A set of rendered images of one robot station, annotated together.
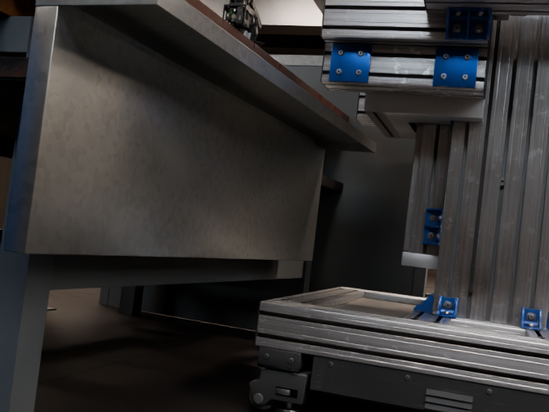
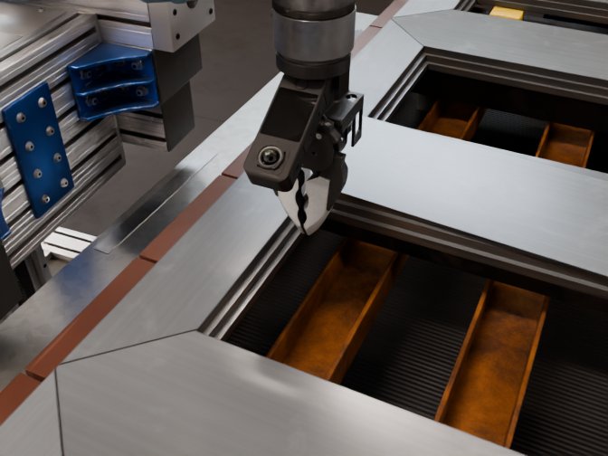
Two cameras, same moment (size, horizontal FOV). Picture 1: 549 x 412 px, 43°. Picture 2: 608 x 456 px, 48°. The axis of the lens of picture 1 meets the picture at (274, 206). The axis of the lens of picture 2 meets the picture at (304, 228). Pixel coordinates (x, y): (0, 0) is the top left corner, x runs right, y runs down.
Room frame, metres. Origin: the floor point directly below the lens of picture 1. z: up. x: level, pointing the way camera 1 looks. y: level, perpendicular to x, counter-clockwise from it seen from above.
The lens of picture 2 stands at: (2.58, 0.19, 1.33)
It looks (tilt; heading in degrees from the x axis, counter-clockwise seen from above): 39 degrees down; 184
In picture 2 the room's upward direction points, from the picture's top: straight up
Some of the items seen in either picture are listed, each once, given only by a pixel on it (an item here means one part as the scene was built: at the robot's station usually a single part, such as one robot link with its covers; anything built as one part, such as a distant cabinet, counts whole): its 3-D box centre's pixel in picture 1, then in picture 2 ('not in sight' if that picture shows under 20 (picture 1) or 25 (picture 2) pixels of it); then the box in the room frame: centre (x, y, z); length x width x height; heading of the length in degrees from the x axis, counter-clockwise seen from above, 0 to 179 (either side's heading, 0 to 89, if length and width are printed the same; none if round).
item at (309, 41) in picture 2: not in sight; (310, 29); (1.98, 0.16, 1.08); 0.08 x 0.08 x 0.05
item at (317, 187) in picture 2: not in sight; (326, 194); (1.98, 0.17, 0.89); 0.06 x 0.03 x 0.09; 159
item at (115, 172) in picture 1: (225, 181); not in sight; (1.58, 0.12, 0.47); 1.30 x 0.04 x 0.35; 159
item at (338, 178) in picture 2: not in sight; (324, 171); (2.01, 0.17, 0.94); 0.05 x 0.02 x 0.09; 69
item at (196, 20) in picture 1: (268, 99); (261, 151); (1.55, 0.04, 0.66); 1.30 x 0.20 x 0.03; 159
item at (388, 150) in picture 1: (261, 196); not in sight; (2.66, 0.05, 0.50); 1.30 x 0.04 x 1.01; 69
